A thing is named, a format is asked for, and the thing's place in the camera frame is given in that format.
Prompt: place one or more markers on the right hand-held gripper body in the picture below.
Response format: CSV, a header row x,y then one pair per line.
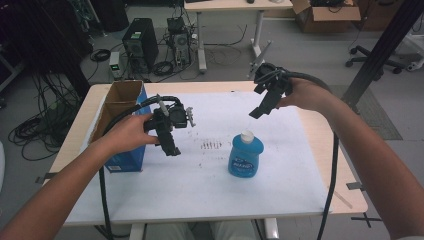
x,y
271,78

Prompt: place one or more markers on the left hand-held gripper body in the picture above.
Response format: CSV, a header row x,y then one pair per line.
x,y
168,118

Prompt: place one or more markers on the blue cardboard box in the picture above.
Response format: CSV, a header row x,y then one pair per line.
x,y
128,163

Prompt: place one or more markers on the blue bottle with white cap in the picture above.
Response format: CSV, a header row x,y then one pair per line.
x,y
245,156

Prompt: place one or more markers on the person's right hand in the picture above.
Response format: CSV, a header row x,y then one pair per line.
x,y
308,95

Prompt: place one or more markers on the person's left hand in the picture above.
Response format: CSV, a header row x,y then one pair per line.
x,y
126,133

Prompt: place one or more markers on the white paper sheet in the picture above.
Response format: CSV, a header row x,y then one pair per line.
x,y
206,193

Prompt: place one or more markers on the small white power unit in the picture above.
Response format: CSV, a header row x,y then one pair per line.
x,y
114,65

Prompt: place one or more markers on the small black computer tower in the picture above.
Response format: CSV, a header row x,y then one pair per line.
x,y
180,43

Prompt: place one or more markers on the large black computer tower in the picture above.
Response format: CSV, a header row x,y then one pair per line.
x,y
141,43

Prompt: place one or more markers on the white desk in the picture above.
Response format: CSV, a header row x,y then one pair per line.
x,y
233,5

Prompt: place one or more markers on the open brown cardboard box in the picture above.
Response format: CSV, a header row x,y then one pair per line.
x,y
328,16

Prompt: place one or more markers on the grey floor mat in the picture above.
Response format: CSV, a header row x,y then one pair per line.
x,y
373,113

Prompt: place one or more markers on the black office chair base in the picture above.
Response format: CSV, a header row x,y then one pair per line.
x,y
373,60

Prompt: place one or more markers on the person's light trousers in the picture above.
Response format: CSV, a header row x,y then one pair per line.
x,y
233,231

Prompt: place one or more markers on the black metal stand post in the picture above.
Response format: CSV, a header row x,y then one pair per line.
x,y
383,50

